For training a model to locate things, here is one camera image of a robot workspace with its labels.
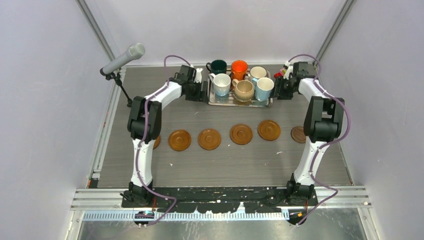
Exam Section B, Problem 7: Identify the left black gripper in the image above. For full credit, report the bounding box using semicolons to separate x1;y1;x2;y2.
185;80;209;103

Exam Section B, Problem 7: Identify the colourful block puzzle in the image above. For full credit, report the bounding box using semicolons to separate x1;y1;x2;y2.
273;66;284;79

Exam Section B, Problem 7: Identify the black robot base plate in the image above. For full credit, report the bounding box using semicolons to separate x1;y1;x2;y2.
120;186;318;214

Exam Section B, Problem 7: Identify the orange mug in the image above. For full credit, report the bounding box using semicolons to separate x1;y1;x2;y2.
230;60;248;81

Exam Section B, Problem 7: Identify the cream white mug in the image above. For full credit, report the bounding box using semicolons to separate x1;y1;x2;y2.
248;66;268;81

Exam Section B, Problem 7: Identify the orange brown coaster front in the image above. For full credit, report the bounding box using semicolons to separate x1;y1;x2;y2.
257;119;281;141

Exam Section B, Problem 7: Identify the dark wooden coaster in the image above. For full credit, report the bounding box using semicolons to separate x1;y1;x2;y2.
290;126;306;144

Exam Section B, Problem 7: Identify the dark green mug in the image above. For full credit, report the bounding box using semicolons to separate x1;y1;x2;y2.
205;59;227;75

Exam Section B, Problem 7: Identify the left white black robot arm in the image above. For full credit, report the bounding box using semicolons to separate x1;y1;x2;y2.
123;65;207;207

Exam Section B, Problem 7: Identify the white blue mug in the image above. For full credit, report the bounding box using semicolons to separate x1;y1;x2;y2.
209;73;232;97

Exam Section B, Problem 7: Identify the metal tray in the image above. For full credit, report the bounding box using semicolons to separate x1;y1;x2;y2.
207;73;273;108

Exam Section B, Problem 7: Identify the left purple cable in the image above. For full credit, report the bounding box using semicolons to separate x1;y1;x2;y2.
135;54;196;227

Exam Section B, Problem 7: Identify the grey microphone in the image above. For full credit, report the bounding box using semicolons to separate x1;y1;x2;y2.
99;43;146;76

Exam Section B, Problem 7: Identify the beige mug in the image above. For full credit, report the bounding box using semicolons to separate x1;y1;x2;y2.
232;79;255;102

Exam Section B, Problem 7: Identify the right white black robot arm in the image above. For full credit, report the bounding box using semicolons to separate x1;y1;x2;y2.
271;61;345;205

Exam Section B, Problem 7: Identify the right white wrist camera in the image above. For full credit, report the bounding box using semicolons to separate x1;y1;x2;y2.
283;62;293;80

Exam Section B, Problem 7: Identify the orange brown coaster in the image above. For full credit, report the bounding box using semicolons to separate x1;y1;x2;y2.
257;119;281;141
153;135;161;149

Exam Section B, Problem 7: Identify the light blue mug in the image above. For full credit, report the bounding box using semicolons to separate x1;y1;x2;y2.
251;77;275;102

